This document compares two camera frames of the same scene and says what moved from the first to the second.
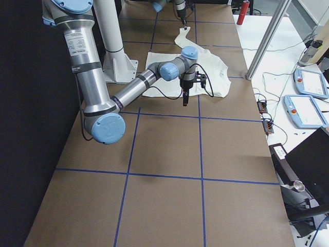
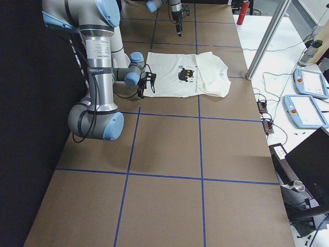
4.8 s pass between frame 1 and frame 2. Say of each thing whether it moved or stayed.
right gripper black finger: moved
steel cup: stayed
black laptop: stayed
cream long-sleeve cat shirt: moved
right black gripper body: moved
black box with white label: stayed
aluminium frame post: stayed
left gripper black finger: moved
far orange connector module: stayed
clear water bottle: stayed
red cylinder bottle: stayed
